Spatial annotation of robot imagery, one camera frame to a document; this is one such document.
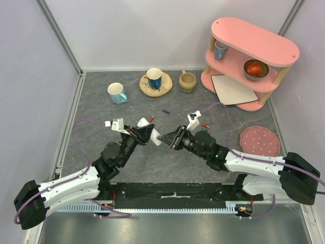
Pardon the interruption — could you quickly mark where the dark blue mug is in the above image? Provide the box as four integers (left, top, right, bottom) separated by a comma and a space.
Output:
146, 68, 162, 90

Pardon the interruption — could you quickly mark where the white remote control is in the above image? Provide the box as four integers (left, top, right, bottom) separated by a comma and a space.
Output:
137, 117, 161, 146

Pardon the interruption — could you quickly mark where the grey patterned bowl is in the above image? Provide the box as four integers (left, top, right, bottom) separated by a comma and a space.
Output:
243, 59, 269, 81

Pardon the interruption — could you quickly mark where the pink dotted plate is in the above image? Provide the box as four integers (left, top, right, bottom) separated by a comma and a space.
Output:
239, 126, 280, 157

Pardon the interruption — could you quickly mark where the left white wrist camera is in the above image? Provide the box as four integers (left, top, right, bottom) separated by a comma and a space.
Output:
104, 118, 129, 135

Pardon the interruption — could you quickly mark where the grey-blue mug on shelf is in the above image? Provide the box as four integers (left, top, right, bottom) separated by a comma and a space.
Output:
214, 40, 228, 60

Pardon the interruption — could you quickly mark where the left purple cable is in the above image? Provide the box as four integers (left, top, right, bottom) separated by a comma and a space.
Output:
14, 119, 107, 224

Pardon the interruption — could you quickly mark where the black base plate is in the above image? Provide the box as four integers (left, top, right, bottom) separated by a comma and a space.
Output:
95, 182, 264, 206

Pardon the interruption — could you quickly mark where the orange cup in bowl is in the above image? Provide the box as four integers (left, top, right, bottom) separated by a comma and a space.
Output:
246, 61, 262, 76

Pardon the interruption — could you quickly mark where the grey cable duct rail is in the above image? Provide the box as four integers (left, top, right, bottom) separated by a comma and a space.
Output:
60, 200, 254, 214

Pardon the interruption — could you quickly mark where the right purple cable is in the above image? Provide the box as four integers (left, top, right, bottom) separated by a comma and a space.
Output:
200, 103, 325, 195

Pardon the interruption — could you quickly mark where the light blue mug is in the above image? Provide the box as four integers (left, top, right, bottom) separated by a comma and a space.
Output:
107, 82, 127, 105

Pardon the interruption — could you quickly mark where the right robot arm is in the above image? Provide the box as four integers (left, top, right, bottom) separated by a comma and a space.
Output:
157, 125, 320, 205

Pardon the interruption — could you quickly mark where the beige ceramic mug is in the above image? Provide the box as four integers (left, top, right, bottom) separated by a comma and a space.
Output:
179, 70, 197, 93

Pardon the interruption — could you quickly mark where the purple cable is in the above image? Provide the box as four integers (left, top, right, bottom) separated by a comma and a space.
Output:
200, 103, 325, 195
14, 119, 107, 224

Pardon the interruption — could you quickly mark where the beige floral plate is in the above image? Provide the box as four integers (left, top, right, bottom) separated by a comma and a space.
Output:
139, 71, 173, 98

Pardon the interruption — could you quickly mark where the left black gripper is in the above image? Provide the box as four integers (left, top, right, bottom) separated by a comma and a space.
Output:
119, 123, 155, 167

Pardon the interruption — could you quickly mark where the white square board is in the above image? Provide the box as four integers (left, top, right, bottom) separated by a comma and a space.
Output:
211, 75, 258, 105

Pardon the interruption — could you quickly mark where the pink three-tier shelf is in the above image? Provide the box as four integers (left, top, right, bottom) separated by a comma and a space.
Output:
201, 17, 300, 112

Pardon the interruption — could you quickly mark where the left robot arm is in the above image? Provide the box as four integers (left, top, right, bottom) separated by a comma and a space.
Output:
14, 118, 161, 230

